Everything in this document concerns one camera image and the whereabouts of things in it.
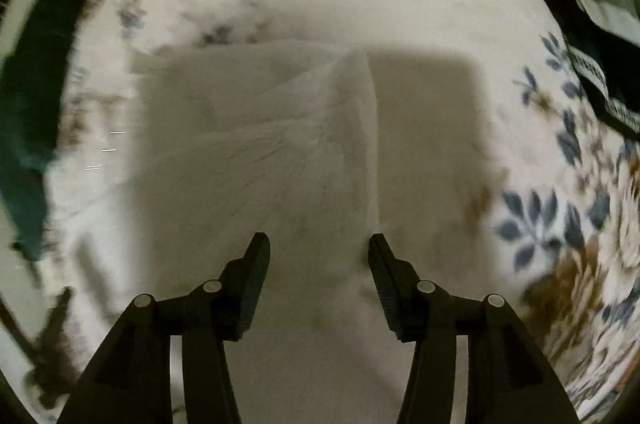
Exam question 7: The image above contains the floral printed blanket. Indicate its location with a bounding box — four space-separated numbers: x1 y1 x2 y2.
0 0 640 424

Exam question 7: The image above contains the dark garment with patterned trim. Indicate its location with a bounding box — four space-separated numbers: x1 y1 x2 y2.
527 0 640 137

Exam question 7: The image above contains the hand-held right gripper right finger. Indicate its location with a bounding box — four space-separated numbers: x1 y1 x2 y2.
368 233 583 424

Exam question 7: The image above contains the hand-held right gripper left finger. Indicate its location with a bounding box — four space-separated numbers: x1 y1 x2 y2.
57 232 272 424

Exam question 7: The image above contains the white cloth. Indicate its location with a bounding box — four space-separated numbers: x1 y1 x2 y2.
127 40 501 424

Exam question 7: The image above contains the dark green cloth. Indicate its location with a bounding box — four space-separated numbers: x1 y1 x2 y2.
0 0 103 262

